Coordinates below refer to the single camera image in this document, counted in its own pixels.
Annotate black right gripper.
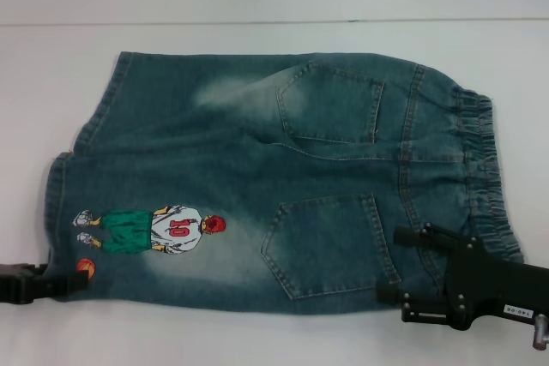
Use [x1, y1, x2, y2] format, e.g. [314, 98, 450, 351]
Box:
[376, 221, 549, 333]

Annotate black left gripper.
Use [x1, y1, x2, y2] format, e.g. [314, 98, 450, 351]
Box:
[0, 262, 92, 305]

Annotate blue denim shorts with embroidery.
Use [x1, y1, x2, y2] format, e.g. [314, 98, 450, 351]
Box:
[45, 51, 524, 303]

